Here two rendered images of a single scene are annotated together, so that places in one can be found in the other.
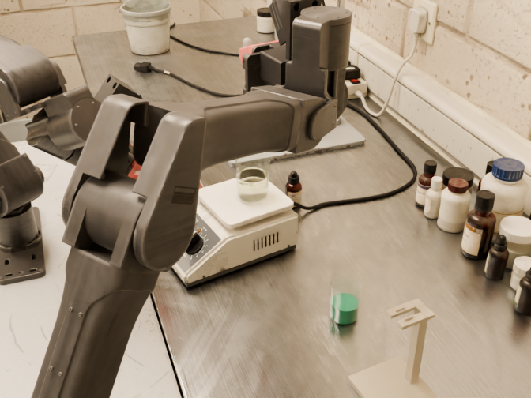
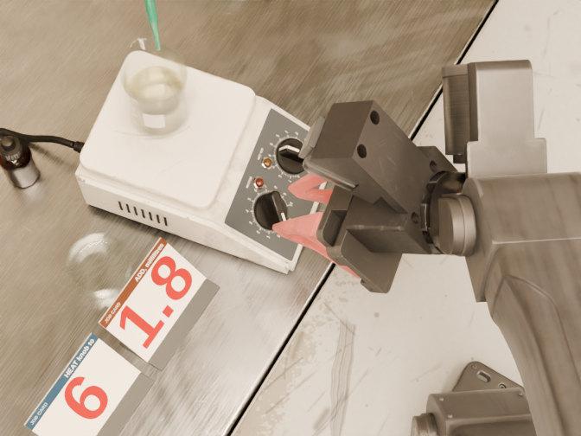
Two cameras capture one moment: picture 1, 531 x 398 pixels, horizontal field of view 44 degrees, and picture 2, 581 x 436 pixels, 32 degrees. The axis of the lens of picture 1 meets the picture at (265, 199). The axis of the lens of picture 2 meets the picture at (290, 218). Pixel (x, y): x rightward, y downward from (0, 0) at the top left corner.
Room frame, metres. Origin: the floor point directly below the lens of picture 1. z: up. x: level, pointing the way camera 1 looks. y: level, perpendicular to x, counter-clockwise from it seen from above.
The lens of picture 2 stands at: (1.07, 0.37, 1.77)
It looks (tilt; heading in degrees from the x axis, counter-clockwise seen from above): 68 degrees down; 223
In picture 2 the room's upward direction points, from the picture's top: 7 degrees clockwise
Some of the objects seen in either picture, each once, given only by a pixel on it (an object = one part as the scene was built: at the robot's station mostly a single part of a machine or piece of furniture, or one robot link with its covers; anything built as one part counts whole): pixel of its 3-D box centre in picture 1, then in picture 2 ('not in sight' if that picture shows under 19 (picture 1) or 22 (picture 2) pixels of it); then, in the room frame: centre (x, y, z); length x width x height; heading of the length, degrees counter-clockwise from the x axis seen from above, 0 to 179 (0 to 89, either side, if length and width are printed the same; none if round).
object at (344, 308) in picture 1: (344, 299); not in sight; (0.69, -0.11, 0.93); 0.04 x 0.04 x 0.06
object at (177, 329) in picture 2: not in sight; (161, 304); (0.97, 0.13, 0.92); 0.09 x 0.06 x 0.04; 18
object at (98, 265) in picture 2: not in sight; (99, 266); (0.99, 0.07, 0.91); 0.06 x 0.06 x 0.02
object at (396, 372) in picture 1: (397, 354); not in sight; (0.56, -0.15, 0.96); 0.08 x 0.08 x 0.13; 26
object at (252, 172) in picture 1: (254, 177); (155, 90); (0.87, 0.02, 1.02); 0.06 x 0.05 x 0.08; 75
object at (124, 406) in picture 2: not in sight; (91, 402); (1.06, 0.17, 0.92); 0.09 x 0.06 x 0.04; 18
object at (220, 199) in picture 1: (243, 198); (169, 128); (0.88, 0.03, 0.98); 0.12 x 0.12 x 0.01; 30
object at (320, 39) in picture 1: (306, 69); not in sight; (0.70, -0.05, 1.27); 0.12 x 0.09 x 0.12; 146
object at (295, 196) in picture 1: (293, 188); (15, 157); (0.99, -0.05, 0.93); 0.03 x 0.03 x 0.07
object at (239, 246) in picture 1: (231, 226); (199, 159); (0.86, 0.06, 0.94); 0.22 x 0.13 x 0.08; 120
